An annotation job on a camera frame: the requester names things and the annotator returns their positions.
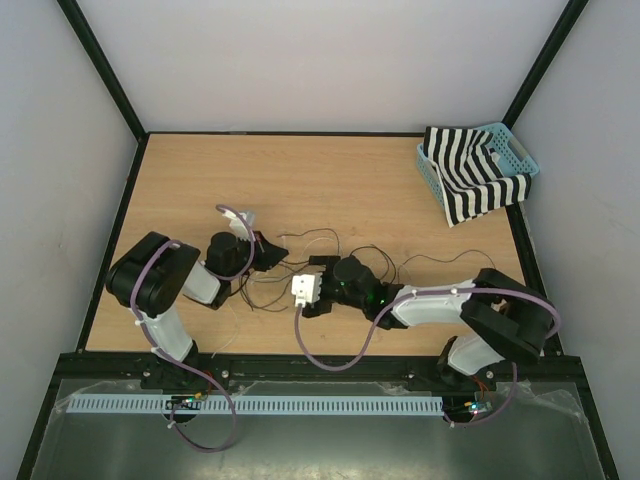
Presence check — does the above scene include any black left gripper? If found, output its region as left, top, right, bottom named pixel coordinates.
left=227, top=230, right=288, bottom=281

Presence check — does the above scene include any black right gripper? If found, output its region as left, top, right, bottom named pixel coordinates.
left=302, top=254, right=368, bottom=319

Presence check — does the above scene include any grey wire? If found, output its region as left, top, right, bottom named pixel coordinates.
left=237, top=227, right=401, bottom=306

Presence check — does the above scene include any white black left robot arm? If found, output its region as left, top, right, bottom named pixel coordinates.
left=105, top=231, right=289, bottom=388

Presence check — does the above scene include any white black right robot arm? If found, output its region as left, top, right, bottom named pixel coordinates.
left=291, top=255, right=560, bottom=389

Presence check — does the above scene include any black white striped cloth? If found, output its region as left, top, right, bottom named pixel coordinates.
left=416, top=123, right=539, bottom=227

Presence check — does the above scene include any light blue perforated basket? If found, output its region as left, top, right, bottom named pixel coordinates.
left=415, top=122, right=540, bottom=209

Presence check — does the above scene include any grey metal front plate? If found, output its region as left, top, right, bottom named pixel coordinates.
left=29, top=381, right=604, bottom=479

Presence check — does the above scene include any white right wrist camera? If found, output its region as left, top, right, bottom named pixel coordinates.
left=291, top=273, right=322, bottom=307

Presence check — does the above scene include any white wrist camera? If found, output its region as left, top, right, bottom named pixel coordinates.
left=291, top=273, right=322, bottom=307
left=222, top=209, right=255, bottom=241

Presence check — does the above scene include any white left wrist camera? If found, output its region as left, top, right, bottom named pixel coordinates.
left=222, top=209, right=255, bottom=241

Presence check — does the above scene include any white slotted cable duct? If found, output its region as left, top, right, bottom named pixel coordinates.
left=64, top=394, right=442, bottom=417

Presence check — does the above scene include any black cage frame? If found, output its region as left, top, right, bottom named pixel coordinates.
left=17, top=1, right=619, bottom=479

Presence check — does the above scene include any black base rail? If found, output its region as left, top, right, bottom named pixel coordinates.
left=54, top=352, right=586, bottom=397

